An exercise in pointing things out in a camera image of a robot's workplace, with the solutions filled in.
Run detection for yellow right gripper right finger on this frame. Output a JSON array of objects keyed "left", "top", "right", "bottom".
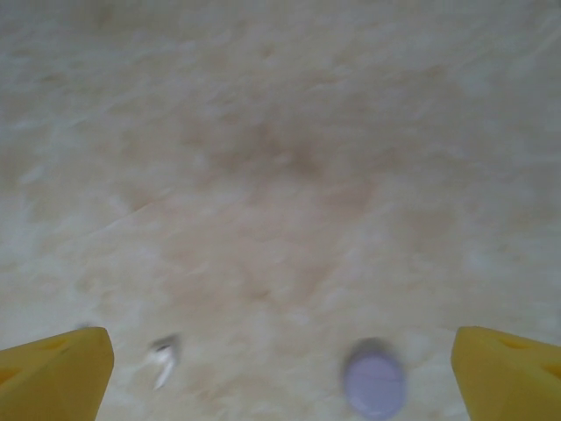
[{"left": 451, "top": 325, "right": 561, "bottom": 421}]

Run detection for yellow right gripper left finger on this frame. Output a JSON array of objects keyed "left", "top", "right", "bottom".
[{"left": 0, "top": 326, "right": 115, "bottom": 421}]

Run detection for purple round charging case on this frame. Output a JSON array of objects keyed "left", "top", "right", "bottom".
[{"left": 341, "top": 337, "right": 408, "bottom": 420}]

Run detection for white earbud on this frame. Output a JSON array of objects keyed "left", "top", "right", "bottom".
[{"left": 151, "top": 335, "right": 183, "bottom": 391}]

